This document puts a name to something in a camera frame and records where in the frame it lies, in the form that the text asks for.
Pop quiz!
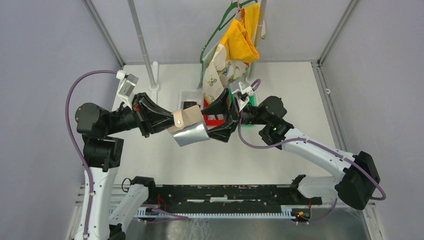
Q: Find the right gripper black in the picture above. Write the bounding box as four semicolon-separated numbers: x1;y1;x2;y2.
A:
199;88;269;143

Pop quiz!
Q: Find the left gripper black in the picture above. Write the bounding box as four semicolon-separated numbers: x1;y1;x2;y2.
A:
106;89;183;135

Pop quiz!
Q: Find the beige card holder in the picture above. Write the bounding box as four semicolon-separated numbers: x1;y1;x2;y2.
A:
167;104;211;147

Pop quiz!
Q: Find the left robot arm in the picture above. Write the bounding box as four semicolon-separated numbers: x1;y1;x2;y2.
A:
74;92;174;240

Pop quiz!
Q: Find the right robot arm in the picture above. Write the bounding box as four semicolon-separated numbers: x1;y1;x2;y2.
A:
201;89;387;210

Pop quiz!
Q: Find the black card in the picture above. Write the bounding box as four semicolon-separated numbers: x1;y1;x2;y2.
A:
182;101;198;110

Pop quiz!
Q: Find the red plastic bin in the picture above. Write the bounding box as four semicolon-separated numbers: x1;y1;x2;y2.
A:
203;114;225;127

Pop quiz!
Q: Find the left white rack foot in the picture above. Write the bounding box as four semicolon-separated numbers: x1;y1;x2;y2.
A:
148;61;161;104

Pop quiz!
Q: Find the green plastic bin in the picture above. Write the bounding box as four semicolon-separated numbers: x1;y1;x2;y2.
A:
230;90;256;125

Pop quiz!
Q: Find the clear plastic bin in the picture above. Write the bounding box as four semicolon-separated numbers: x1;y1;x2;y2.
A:
177;89;204;109

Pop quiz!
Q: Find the yellow patterned garment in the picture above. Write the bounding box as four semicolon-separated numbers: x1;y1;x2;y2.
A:
198;2;260;105

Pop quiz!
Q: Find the right metal rack pole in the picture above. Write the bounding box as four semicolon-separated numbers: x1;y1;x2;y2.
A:
246;0;268;79

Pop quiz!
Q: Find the metal rack pole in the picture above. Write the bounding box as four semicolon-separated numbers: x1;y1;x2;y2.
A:
127;0;151;78
246;0;268;79

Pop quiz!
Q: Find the left metal rack pole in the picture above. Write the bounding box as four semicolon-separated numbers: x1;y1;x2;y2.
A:
127;0;151;78

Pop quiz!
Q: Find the green clothes hanger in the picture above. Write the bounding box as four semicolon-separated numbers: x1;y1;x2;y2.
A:
199;0;259;64

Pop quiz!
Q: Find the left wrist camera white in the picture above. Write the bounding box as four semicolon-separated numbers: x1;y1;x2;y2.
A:
116;70;139;108

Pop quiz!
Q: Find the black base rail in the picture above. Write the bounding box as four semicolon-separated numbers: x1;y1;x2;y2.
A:
146;184;323;214

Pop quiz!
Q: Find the white slotted cable duct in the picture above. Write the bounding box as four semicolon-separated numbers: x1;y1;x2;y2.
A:
134;207;296;220

